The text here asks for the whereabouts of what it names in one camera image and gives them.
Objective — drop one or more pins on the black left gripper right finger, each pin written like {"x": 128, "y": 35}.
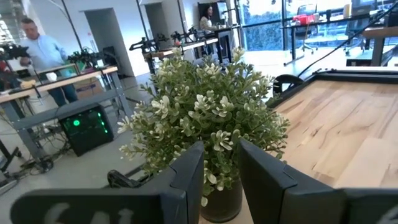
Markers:
{"x": 295, "y": 202}

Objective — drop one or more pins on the cardboard box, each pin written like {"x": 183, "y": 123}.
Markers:
{"x": 87, "y": 88}

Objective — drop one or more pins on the red box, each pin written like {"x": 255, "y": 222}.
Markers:
{"x": 302, "y": 19}

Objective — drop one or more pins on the artificial green plant in pot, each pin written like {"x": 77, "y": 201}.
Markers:
{"x": 202, "y": 109}

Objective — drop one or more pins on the black computer tower green lights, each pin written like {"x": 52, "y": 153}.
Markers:
{"x": 87, "y": 130}

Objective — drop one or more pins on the person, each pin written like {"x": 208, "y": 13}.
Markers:
{"x": 206, "y": 21}
{"x": 43, "y": 51}

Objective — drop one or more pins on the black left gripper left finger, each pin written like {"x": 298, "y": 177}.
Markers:
{"x": 93, "y": 205}

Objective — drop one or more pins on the black overhead gantry frame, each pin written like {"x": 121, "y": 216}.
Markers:
{"x": 71, "y": 25}

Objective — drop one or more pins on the wooden-top workbench with grey legs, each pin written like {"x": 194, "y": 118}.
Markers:
{"x": 62, "y": 81}

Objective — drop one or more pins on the wooden-top workbench with robot arms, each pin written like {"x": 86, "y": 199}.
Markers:
{"x": 192, "y": 45}

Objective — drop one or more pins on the black desk by window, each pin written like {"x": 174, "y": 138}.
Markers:
{"x": 335, "y": 21}

